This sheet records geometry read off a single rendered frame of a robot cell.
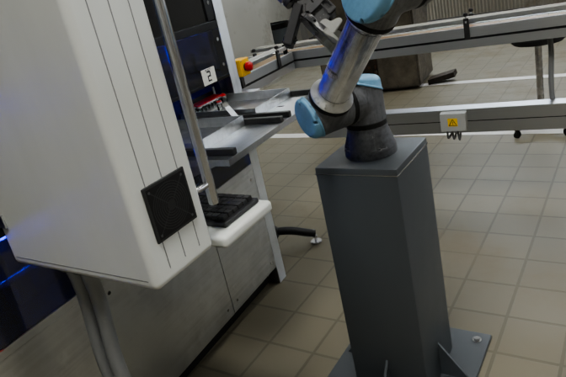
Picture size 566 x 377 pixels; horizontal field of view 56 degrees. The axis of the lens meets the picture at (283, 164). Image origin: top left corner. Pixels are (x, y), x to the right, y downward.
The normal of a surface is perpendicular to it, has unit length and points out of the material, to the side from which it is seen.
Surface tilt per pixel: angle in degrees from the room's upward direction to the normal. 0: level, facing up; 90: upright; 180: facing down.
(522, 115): 90
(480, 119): 90
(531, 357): 0
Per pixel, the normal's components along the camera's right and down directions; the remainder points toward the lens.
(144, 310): 0.86, -0.01
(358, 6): -0.79, 0.27
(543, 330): -0.21, -0.92
